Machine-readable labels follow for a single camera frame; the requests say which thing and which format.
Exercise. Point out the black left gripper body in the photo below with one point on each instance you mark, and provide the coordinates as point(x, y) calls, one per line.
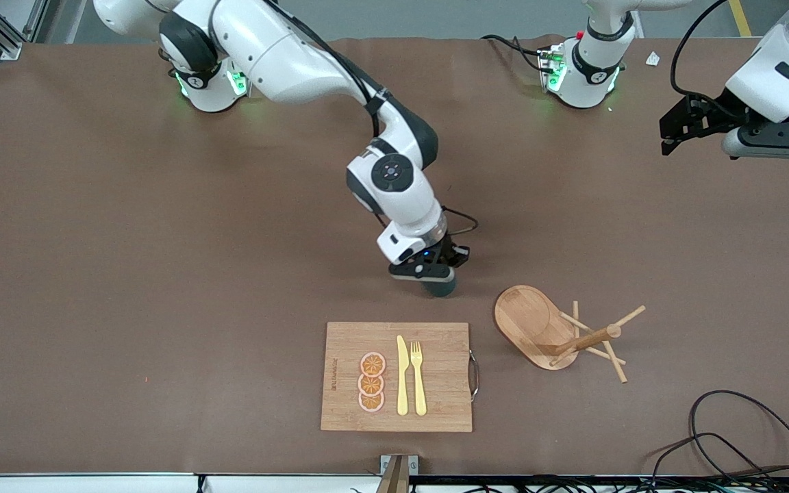
point(711, 114)

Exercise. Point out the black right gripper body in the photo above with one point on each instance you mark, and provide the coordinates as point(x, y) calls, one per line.
point(446, 255)

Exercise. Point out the dark green mug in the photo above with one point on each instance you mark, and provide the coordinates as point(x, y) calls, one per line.
point(441, 289)

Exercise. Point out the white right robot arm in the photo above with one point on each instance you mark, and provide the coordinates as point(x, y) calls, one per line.
point(285, 61)

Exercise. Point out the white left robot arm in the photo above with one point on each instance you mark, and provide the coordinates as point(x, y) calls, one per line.
point(590, 75)

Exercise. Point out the wooden mug rack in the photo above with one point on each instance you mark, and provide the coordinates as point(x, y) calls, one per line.
point(528, 322)

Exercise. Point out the white paper scrap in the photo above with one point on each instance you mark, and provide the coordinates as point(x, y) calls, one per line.
point(653, 59)

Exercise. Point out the wooden cutting board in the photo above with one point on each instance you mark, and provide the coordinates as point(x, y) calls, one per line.
point(442, 383)

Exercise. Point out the orange slice toy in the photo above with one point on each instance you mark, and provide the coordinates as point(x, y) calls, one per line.
point(372, 364)

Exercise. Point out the yellow plastic fork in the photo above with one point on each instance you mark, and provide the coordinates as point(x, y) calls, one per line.
point(419, 387)

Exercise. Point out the yellow plastic knife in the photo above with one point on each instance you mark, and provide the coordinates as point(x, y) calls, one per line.
point(403, 383)

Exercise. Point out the brown table cover sheet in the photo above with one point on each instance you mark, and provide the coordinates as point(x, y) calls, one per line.
point(161, 239)

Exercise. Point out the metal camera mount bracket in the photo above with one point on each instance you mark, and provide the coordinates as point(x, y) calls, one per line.
point(394, 472)

